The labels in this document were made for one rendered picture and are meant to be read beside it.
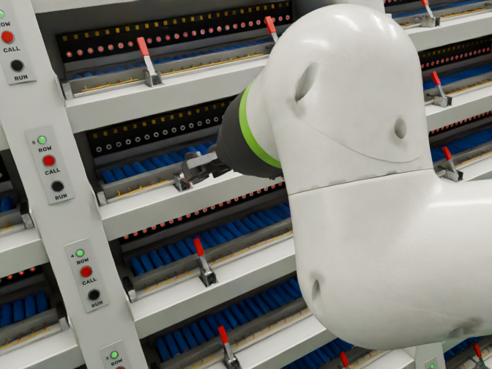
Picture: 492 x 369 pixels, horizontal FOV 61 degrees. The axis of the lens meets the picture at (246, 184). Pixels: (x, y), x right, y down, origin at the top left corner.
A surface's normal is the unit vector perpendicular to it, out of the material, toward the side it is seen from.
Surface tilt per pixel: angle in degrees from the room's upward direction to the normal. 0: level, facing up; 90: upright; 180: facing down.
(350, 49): 67
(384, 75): 83
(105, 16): 90
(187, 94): 107
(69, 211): 90
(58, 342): 18
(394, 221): 72
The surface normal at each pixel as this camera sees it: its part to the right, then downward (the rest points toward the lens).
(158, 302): -0.10, -0.89
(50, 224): 0.41, 0.07
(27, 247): 0.47, 0.36
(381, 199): -0.05, -0.11
